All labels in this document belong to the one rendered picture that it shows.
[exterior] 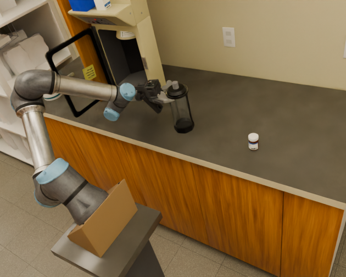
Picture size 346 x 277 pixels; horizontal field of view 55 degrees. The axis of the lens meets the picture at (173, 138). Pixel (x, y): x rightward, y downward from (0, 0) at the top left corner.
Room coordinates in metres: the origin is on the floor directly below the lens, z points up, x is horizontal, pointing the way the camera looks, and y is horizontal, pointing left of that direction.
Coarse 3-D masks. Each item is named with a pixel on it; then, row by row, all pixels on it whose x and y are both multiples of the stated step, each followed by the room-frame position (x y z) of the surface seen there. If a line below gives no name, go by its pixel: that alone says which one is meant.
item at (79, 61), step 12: (84, 36) 1.73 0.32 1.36; (72, 48) 1.67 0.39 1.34; (84, 48) 1.71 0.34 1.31; (60, 60) 1.61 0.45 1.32; (72, 60) 1.65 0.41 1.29; (84, 60) 1.69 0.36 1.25; (96, 60) 1.74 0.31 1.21; (60, 72) 1.59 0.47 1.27; (72, 72) 1.63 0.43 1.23; (84, 72) 1.67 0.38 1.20; (96, 72) 1.72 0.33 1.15; (72, 96) 1.59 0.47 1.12
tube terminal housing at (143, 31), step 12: (120, 0) 1.62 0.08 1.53; (132, 0) 1.59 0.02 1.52; (144, 0) 1.65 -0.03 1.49; (144, 12) 1.64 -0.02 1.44; (96, 24) 1.76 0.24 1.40; (144, 24) 1.62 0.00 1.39; (144, 36) 1.60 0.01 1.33; (144, 48) 1.59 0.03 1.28; (156, 48) 1.65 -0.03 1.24; (156, 60) 1.63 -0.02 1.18; (156, 72) 1.62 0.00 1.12
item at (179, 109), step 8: (168, 96) 1.28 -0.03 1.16; (176, 96) 1.26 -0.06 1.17; (184, 96) 1.27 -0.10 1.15; (176, 104) 1.27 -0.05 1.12; (184, 104) 1.27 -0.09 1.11; (176, 112) 1.28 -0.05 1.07; (184, 112) 1.27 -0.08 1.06; (176, 120) 1.28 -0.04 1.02; (184, 120) 1.27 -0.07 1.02; (184, 128) 1.27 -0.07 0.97
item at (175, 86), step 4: (172, 84) 1.31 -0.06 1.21; (176, 84) 1.30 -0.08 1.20; (180, 84) 1.33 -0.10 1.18; (168, 88) 1.32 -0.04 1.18; (172, 88) 1.31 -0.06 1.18; (176, 88) 1.30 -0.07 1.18; (180, 88) 1.30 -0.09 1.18; (184, 88) 1.30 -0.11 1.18; (168, 92) 1.30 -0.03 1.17; (172, 92) 1.28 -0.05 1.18; (176, 92) 1.28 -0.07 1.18; (180, 92) 1.28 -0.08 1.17
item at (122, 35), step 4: (116, 32) 1.74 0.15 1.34; (120, 32) 1.70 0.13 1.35; (124, 32) 1.68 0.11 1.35; (128, 32) 1.67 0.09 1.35; (132, 32) 1.67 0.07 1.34; (116, 36) 1.73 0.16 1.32; (120, 36) 1.69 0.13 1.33; (124, 36) 1.68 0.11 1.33; (128, 36) 1.67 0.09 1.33; (132, 36) 1.66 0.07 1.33
